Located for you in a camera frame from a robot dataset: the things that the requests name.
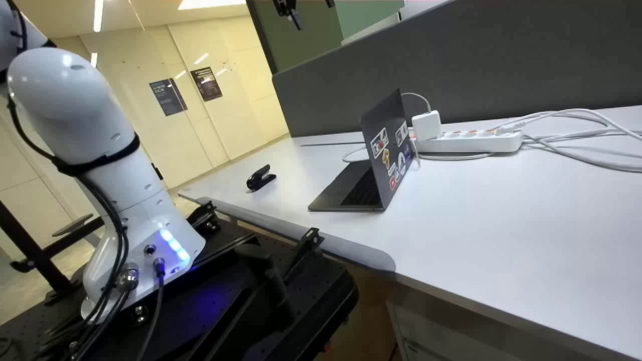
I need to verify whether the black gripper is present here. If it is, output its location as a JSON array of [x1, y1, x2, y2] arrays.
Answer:
[[271, 0, 303, 32]]

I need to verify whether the dark grey laptop with stickers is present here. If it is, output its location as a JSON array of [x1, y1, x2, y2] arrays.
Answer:
[[308, 88, 422, 215]]

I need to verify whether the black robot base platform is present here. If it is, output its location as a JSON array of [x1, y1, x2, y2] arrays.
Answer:
[[0, 206, 359, 361]]

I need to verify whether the green cabinet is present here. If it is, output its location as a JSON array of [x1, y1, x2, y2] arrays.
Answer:
[[244, 0, 407, 75]]

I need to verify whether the rectangular ceiling light panel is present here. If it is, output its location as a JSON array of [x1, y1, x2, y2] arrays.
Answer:
[[177, 0, 248, 12]]

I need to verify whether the white power adapter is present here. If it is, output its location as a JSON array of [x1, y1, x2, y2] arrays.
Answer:
[[409, 110, 444, 142]]

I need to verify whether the grey desk partition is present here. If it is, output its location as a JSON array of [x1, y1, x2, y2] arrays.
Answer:
[[271, 0, 642, 137]]

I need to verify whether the black table clamp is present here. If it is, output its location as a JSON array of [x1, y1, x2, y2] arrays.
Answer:
[[283, 226, 327, 273], [184, 199, 220, 232]]

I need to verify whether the white power strip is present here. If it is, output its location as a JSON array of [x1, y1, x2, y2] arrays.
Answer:
[[407, 128, 525, 156]]

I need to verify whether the black metal stand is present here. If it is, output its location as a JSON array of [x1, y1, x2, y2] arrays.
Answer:
[[0, 199, 107, 305]]

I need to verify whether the dark wall poster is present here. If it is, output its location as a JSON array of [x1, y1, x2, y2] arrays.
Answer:
[[190, 63, 224, 104], [149, 75, 189, 118]]

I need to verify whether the black cable bundle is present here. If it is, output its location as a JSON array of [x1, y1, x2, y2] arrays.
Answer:
[[5, 91, 169, 361]]

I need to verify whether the thick white cable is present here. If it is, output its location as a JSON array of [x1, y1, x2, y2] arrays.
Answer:
[[484, 106, 642, 143]]

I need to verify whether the thin white power cable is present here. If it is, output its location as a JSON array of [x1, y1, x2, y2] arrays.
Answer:
[[520, 134, 642, 175]]

